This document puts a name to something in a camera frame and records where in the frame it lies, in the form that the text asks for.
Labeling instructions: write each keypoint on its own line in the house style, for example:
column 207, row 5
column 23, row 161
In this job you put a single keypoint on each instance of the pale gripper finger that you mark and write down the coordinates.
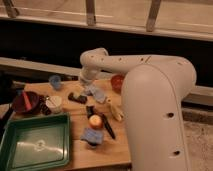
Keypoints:
column 77, row 94

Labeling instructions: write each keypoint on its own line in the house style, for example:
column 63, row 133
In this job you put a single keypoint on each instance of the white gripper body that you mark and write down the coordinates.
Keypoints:
column 86, row 77

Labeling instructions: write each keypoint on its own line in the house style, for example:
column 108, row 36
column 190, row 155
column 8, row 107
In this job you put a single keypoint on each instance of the black eraser block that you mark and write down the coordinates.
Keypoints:
column 82, row 99

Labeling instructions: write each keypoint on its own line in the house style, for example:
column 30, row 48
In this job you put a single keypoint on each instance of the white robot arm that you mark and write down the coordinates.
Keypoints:
column 152, row 91

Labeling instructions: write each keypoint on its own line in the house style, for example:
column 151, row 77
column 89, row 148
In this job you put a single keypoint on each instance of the green plastic tray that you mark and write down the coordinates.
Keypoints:
column 36, row 144

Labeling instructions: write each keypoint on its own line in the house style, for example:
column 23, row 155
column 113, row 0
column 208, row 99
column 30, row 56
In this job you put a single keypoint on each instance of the small black block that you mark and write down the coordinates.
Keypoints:
column 90, row 111

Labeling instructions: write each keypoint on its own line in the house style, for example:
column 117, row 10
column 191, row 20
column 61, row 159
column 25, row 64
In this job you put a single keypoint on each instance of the light blue cloth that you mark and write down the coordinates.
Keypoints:
column 96, row 92

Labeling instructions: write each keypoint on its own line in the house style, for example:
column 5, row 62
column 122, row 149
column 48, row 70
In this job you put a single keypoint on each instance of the white cup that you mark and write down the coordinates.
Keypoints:
column 54, row 103

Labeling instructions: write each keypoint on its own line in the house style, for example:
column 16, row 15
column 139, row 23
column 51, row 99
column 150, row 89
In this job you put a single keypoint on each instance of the small blue cup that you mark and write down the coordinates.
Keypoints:
column 55, row 81

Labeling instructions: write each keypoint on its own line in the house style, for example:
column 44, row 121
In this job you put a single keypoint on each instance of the orange bowl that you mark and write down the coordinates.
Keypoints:
column 116, row 83

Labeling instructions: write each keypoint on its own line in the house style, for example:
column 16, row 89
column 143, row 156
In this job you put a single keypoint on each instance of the orange round fruit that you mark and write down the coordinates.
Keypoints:
column 96, row 122

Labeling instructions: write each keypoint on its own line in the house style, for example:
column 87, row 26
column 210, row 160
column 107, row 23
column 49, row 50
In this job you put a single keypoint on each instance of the blue cloth piece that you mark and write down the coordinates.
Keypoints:
column 92, row 136

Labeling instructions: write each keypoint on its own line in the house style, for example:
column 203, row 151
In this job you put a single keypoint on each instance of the wooden table board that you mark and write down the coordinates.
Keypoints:
column 113, row 154

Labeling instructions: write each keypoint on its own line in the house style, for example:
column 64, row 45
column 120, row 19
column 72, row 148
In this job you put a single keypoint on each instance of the dark red bowl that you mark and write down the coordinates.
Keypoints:
column 26, row 102

